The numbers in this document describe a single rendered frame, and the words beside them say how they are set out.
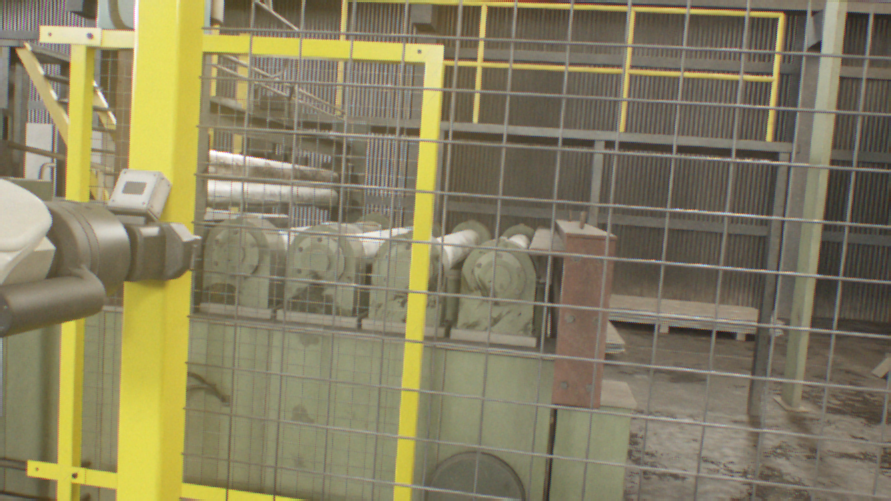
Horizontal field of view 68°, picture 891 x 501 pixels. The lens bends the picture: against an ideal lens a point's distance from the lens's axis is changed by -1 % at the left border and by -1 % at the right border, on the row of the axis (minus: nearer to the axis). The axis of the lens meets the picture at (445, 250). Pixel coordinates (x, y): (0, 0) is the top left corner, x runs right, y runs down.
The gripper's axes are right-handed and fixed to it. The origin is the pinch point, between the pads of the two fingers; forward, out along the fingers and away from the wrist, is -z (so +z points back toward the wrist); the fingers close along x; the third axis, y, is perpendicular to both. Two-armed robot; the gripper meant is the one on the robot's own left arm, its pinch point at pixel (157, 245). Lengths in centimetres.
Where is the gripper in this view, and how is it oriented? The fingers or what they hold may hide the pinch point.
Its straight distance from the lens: 75.1
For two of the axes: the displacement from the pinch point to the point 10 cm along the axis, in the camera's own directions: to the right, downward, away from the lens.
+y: 0.8, -9.9, -0.8
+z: -1.5, 0.6, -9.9
